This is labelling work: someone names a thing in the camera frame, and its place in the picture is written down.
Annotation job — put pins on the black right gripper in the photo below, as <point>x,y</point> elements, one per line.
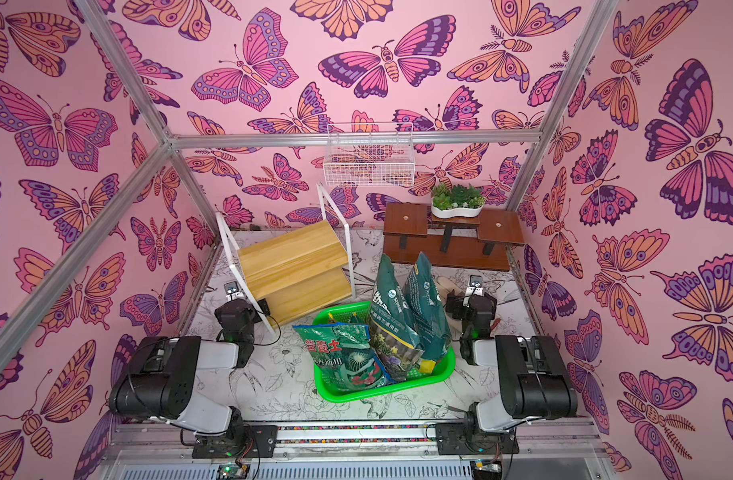
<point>472,303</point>

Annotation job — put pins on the white wire basket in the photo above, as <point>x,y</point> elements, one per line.
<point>367,154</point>

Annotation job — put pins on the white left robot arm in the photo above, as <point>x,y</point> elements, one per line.
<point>159,385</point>

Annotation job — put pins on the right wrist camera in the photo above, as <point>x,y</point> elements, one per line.
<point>476,285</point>

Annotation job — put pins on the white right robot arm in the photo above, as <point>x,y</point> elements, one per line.
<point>534,382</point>

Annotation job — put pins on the floral bag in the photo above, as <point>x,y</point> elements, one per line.
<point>345,357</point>

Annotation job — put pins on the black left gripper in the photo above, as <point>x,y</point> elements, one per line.
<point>263,307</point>

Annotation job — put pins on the aluminium cage frame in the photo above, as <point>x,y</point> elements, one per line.
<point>26,318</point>

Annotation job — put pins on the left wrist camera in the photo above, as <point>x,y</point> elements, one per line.
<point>233,290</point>

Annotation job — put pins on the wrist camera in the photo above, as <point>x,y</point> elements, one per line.
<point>476,285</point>
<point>233,290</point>

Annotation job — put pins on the succulents in white pot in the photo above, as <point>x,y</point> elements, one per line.
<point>457,201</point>

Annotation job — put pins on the white frame wooden shelf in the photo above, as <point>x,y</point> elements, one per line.
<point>298,273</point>

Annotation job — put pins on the dark green fertilizer bag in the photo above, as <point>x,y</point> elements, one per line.
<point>428,311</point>
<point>392,331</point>

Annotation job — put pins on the dark brown wooden stand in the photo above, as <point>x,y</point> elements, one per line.
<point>476,243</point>

